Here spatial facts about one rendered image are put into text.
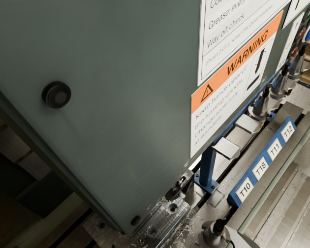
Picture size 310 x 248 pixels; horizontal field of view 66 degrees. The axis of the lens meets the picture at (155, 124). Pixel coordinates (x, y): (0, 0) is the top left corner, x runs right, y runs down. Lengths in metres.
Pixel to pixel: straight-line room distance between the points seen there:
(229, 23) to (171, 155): 0.12
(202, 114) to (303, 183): 1.09
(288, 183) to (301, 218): 0.15
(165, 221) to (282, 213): 0.54
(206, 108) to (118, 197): 0.12
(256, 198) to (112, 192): 0.84
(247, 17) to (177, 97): 0.09
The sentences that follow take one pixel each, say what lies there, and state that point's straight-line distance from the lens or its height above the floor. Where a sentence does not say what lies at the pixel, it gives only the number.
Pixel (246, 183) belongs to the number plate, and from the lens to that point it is 0.96.
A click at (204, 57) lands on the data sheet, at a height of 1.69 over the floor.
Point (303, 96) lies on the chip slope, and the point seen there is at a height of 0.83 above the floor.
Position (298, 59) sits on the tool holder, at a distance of 0.90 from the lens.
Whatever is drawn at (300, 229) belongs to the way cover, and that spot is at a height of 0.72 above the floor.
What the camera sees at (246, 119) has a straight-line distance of 0.76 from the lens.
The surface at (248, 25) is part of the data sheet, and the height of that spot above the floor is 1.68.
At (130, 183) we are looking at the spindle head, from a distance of 0.20.
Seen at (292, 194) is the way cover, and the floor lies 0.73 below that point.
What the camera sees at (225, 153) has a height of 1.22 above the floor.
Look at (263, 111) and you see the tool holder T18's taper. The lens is 0.76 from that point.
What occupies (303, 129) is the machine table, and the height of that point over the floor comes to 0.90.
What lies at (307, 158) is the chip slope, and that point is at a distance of 1.37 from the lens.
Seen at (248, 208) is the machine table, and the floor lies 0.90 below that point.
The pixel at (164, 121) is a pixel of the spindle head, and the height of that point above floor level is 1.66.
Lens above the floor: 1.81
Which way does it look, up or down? 53 degrees down
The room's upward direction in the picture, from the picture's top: 10 degrees counter-clockwise
